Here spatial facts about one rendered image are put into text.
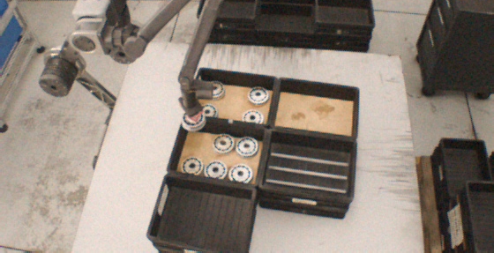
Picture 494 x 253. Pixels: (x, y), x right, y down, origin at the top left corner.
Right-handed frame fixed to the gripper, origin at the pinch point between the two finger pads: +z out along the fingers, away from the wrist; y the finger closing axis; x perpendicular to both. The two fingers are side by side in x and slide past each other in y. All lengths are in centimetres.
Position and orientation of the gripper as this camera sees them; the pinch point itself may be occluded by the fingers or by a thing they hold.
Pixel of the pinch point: (192, 115)
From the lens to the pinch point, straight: 183.8
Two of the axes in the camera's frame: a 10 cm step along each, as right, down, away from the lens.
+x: -8.3, 4.6, -3.1
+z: 0.1, 5.7, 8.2
